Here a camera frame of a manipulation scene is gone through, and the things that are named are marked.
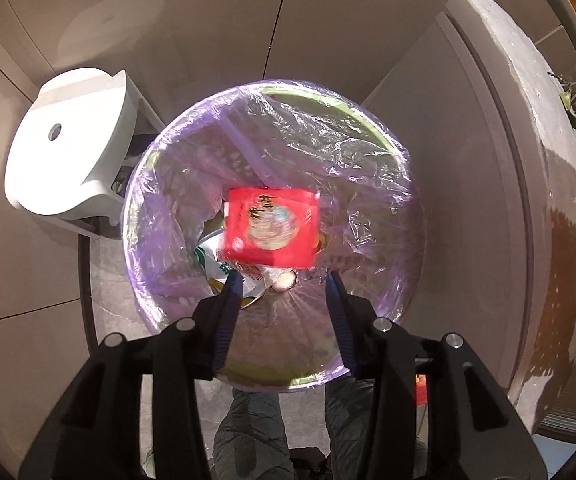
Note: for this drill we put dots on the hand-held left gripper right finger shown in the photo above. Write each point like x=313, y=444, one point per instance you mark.
x=340, y=320

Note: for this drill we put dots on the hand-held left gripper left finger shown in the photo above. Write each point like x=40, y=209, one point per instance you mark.
x=227, y=320

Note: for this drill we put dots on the crushed green white can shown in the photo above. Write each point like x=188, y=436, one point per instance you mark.
x=211, y=260

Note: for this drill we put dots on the red snack packet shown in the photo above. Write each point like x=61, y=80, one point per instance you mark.
x=268, y=225

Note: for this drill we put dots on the bin with purple bag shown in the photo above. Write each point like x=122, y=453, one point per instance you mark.
x=368, y=210

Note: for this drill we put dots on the red cardboard box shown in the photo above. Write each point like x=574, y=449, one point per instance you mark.
x=422, y=390

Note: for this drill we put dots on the person's grey padded trousers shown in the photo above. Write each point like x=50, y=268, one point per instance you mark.
x=253, y=435

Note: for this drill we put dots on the white plastic stool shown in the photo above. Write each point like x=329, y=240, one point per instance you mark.
x=67, y=150

